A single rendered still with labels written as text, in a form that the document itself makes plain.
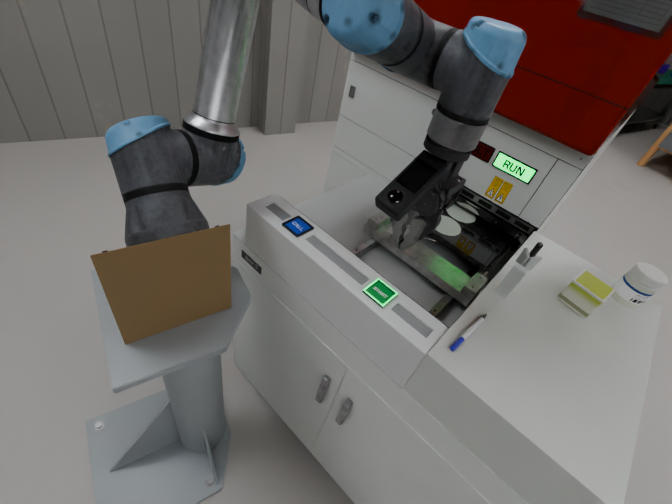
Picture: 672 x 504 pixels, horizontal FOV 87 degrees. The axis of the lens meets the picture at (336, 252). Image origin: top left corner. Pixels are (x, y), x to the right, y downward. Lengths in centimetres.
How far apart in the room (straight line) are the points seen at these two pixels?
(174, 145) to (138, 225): 16
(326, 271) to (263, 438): 96
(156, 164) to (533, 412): 80
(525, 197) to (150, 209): 97
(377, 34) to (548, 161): 79
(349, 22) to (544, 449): 67
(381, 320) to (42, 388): 144
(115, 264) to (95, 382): 115
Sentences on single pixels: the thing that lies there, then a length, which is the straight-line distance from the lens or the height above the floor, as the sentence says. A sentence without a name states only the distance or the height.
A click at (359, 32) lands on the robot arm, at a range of 42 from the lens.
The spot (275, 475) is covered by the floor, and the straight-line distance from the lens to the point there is 156.
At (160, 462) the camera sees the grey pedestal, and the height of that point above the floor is 1.
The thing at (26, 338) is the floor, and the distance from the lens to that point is 201.
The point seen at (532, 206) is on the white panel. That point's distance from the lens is 118.
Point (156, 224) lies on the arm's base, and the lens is 69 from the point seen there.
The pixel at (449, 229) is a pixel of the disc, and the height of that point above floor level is 90.
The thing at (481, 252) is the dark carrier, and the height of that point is 90.
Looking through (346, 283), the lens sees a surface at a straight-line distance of 76.
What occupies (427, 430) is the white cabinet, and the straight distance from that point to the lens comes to 87.
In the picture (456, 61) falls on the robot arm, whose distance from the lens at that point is 52.
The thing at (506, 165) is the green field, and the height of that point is 110.
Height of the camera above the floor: 151
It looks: 42 degrees down
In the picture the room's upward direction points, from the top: 15 degrees clockwise
